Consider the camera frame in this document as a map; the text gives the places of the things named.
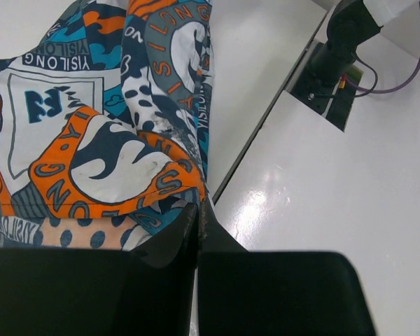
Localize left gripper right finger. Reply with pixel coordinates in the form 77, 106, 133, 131
197, 199, 376, 335

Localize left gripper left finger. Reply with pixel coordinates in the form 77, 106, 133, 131
0, 205, 198, 335

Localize colourful patterned shorts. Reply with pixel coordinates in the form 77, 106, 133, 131
0, 1, 213, 251

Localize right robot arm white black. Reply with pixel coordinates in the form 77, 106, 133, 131
309, 1, 416, 84

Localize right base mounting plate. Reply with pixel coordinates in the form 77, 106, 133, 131
286, 41, 364, 131

